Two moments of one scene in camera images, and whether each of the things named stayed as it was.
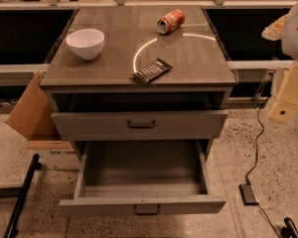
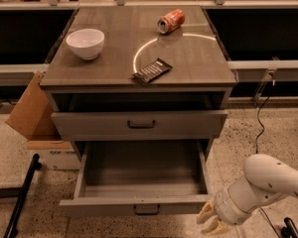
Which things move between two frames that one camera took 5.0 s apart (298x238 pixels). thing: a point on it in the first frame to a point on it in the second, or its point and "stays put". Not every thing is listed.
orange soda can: (171, 21) stays put
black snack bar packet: (152, 71) stays put
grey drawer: (142, 178) stays put
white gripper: (296, 34) to (223, 202)
